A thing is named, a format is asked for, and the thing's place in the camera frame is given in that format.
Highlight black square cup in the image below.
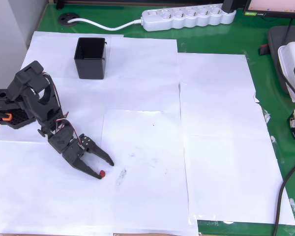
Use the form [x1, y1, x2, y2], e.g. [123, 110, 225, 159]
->
[73, 37, 108, 80]

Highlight black orange table clamp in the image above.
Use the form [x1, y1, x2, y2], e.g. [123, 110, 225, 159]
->
[0, 110, 13, 122]

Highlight white power strip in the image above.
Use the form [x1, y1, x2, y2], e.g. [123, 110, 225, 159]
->
[140, 3, 236, 32]

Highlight black plug adapter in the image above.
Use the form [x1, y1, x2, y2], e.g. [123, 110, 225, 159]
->
[222, 0, 236, 13]

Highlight black computer monitor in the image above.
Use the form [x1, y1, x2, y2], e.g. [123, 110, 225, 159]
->
[243, 0, 295, 20]

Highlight red white servo cable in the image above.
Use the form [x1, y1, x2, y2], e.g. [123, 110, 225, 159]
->
[54, 112, 81, 146]

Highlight white power strip cable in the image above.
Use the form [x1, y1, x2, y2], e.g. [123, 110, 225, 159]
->
[68, 18, 145, 31]

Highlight black cable grommet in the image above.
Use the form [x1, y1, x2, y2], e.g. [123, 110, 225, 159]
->
[59, 13, 80, 27]

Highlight thick black cable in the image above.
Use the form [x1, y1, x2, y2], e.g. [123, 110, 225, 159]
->
[272, 157, 295, 236]

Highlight thin black monitor cable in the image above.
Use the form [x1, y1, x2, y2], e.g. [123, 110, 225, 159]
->
[284, 18, 294, 50]

